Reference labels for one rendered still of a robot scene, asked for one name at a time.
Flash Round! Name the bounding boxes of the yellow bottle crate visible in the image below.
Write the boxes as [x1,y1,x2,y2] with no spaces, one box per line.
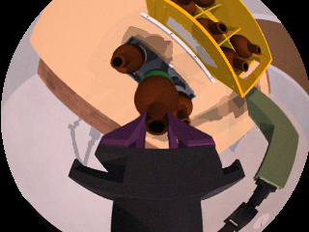
[146,0,272,98]

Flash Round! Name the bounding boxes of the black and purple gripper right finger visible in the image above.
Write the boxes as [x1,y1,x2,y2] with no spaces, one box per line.
[167,112,216,148]

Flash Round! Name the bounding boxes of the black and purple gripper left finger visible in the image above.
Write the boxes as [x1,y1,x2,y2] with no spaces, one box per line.
[99,112,147,148]

